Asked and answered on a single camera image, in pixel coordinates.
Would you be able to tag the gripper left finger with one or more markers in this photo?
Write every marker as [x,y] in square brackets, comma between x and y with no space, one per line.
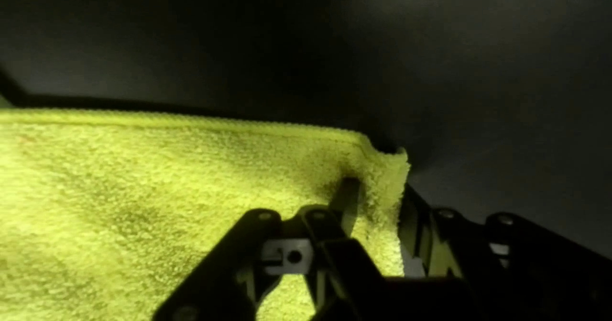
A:
[330,259]

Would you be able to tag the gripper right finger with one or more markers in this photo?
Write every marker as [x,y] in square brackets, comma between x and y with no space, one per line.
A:
[478,259]

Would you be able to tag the yellow terry cloth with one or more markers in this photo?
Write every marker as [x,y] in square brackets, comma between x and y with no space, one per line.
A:
[143,206]

